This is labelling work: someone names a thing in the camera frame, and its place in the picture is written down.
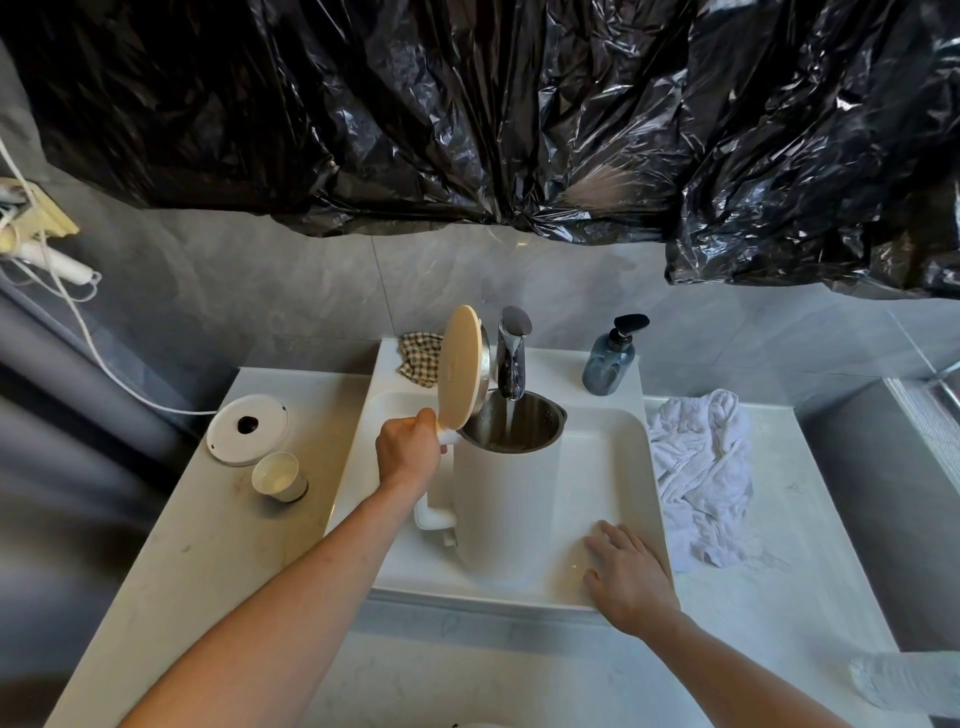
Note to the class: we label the blue soap dispenser bottle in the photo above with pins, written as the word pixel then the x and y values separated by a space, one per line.
pixel 609 364

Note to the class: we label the white sink basin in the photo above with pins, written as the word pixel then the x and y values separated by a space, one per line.
pixel 607 465

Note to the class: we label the chrome faucet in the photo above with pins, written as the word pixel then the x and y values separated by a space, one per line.
pixel 512 352

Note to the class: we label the person's left forearm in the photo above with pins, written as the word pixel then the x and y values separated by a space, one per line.
pixel 285 607

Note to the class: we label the person's left thumb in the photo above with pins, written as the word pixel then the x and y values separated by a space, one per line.
pixel 429 424

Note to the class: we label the person's right hand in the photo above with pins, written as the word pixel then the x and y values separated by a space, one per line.
pixel 634 585

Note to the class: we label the white hair dryer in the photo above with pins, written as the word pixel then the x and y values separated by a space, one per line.
pixel 52 262

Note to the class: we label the white electric kettle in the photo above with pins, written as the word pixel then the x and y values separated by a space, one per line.
pixel 506 510

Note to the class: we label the pale yellow wall holder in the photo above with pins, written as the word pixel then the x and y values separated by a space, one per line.
pixel 45 210

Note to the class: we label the white crumpled towel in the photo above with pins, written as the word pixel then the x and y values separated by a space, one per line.
pixel 701 480

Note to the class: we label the checked cloth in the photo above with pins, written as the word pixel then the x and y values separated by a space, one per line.
pixel 418 358

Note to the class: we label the person's right forearm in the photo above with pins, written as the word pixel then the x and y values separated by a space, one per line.
pixel 727 675

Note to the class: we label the white cup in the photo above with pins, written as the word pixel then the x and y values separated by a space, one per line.
pixel 276 475

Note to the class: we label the white cloth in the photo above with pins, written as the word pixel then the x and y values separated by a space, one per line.
pixel 911 679

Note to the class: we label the person's right thumb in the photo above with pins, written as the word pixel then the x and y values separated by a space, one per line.
pixel 594 583

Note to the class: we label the person's left hand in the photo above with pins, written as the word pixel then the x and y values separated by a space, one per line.
pixel 405 454

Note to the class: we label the white round kettle base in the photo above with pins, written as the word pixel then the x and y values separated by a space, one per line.
pixel 247 431

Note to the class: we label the person's right middle finger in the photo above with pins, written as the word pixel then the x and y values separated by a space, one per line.
pixel 615 536

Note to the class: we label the large black plastic sheet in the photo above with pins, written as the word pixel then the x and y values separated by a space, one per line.
pixel 360 105

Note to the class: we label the glass shower door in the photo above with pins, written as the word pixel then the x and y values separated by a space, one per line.
pixel 930 405

